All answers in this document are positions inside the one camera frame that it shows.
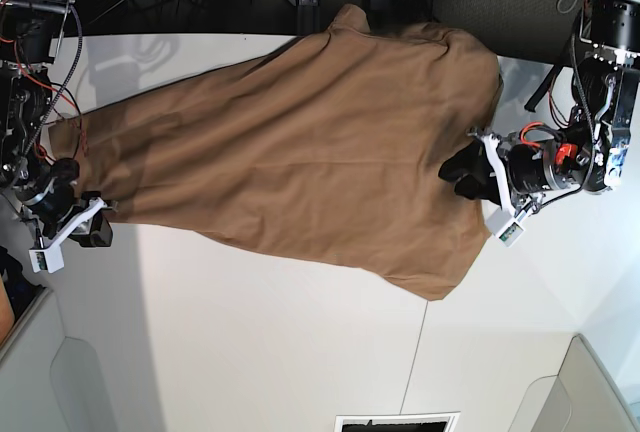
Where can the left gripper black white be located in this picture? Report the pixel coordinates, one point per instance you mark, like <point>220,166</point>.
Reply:
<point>513,172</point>

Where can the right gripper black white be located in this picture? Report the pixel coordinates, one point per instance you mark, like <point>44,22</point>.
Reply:
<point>53,201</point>

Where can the tan t-shirt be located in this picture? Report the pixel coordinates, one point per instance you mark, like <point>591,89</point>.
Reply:
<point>327,150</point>

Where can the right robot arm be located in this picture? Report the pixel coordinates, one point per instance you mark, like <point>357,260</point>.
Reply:
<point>31,37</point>

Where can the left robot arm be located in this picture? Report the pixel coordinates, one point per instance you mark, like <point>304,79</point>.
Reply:
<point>591,95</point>

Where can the grey chair left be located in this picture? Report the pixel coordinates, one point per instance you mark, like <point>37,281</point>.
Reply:
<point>53,379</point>

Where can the grey chair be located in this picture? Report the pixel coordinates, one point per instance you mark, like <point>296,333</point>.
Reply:
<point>582,396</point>
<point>53,379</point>

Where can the aluminium table leg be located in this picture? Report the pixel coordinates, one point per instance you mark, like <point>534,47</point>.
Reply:
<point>307,17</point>

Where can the grey chair right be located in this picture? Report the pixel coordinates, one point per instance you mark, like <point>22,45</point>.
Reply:
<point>582,396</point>

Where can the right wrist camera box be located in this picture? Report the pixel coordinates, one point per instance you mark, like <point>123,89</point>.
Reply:
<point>48,260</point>

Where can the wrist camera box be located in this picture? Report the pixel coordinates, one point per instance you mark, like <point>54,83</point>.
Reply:
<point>48,260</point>
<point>504,227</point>

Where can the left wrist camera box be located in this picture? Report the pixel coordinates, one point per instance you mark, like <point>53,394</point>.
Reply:
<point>504,227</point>

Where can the white floor vent frame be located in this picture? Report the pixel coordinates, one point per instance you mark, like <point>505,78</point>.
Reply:
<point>437,422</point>

